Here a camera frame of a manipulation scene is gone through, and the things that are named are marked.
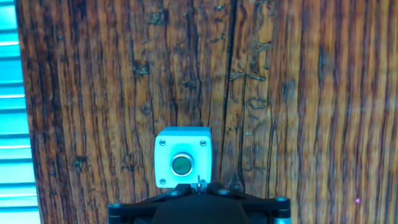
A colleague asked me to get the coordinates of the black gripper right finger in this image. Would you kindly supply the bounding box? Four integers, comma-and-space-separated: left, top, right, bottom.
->
199, 179, 292, 224

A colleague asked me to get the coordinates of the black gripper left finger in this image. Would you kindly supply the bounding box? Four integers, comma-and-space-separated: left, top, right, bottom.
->
108, 182, 200, 224

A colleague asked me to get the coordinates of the white push button box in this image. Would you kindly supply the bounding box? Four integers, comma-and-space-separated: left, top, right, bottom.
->
154, 126, 213, 189

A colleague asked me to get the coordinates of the wood grain table mat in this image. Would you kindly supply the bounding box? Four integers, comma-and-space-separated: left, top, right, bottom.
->
14, 0, 398, 224

